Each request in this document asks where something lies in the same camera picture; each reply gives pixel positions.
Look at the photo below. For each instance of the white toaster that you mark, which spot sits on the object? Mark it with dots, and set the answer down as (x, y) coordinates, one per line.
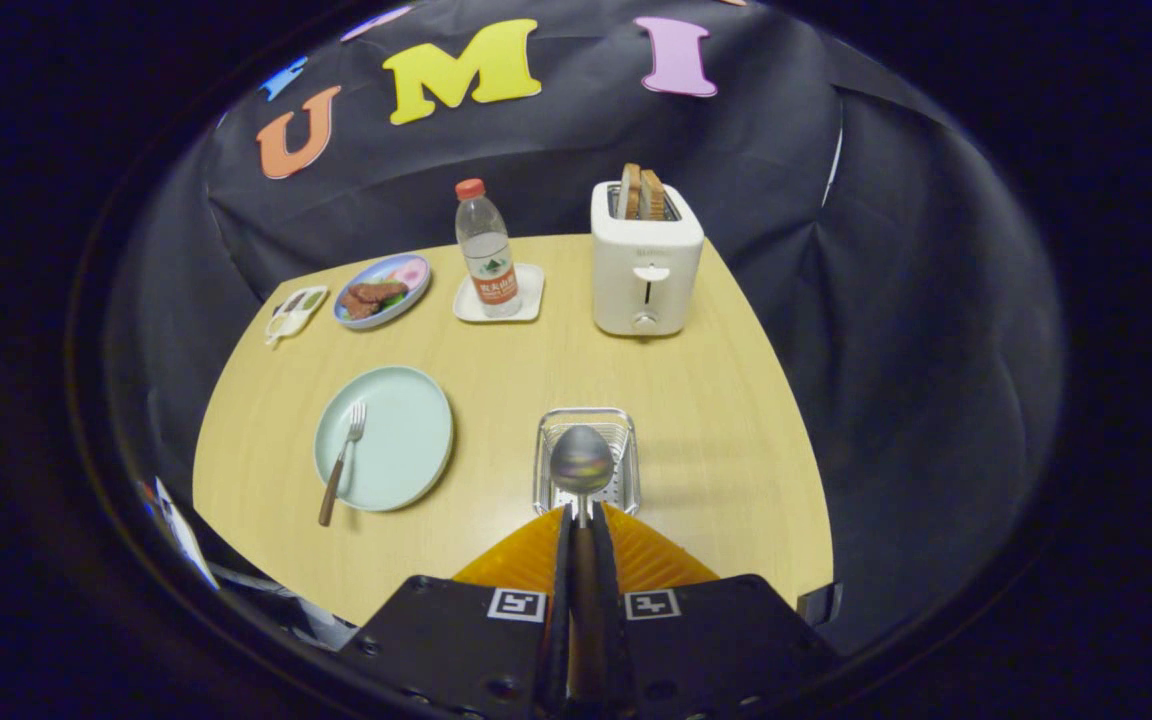
(636, 270)

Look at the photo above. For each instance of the blue rimmed food plate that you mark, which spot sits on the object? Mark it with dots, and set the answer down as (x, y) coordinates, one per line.
(411, 272)

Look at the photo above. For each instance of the white divided sauce dish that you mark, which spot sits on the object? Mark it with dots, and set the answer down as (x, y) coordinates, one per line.
(301, 305)

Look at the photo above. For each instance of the white flat panel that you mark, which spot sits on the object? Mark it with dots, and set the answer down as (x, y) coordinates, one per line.
(186, 540)

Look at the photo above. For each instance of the brown meat slices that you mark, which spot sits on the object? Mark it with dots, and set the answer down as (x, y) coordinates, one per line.
(371, 295)

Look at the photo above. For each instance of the white square coaster tray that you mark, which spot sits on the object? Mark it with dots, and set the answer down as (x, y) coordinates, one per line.
(533, 295)

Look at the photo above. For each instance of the toast slice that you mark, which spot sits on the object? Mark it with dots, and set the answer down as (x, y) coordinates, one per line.
(628, 190)
(652, 195)

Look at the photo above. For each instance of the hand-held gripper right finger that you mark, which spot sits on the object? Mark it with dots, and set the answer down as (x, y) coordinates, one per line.
(618, 650)

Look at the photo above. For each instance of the light green plate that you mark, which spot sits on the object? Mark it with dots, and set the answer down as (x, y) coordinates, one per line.
(406, 430)

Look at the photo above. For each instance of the clear plastic water bottle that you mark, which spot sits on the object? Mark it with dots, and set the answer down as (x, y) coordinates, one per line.
(488, 260)

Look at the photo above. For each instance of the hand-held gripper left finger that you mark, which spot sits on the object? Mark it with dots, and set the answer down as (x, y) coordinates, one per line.
(560, 650)

